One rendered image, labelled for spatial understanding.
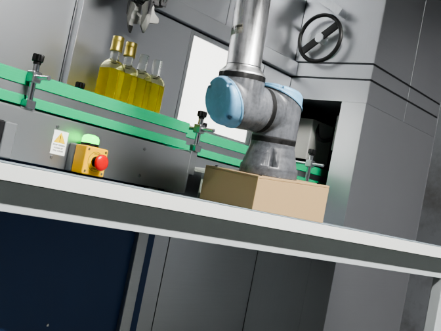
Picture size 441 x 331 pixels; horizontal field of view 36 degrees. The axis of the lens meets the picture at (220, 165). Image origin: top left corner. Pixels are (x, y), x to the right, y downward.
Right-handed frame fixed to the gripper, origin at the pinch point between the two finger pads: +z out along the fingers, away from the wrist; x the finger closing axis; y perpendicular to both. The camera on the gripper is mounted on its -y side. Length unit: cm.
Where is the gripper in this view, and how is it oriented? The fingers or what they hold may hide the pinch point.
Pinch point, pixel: (135, 27)
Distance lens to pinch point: 207.5
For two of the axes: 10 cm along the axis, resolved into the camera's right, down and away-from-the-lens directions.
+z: -2.0, 9.8, -0.5
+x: -7.6, -1.2, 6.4
